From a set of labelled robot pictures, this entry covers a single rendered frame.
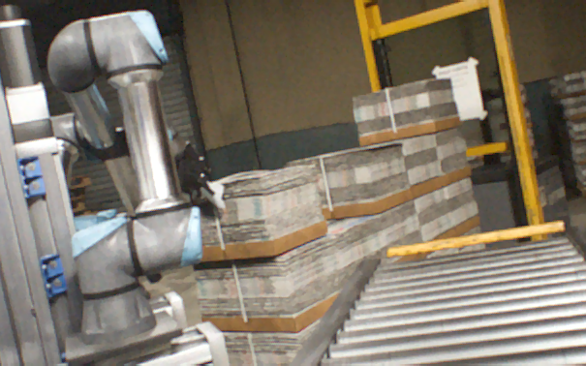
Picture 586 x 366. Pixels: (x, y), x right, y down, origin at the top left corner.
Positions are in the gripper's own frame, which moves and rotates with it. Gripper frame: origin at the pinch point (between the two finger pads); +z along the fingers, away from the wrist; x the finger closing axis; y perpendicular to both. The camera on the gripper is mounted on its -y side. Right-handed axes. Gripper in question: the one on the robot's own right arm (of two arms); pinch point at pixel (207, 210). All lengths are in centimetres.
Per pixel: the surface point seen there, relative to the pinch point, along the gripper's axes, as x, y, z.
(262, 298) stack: -8.5, -8.8, 27.8
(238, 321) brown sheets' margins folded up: 3.0, -12.3, 33.9
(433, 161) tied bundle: -19, 98, 61
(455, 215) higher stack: -20, 94, 87
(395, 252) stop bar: -55, -3, 19
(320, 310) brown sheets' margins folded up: -18.8, -1.8, 40.7
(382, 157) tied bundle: -19, 66, 34
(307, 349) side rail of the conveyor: -72, -59, -12
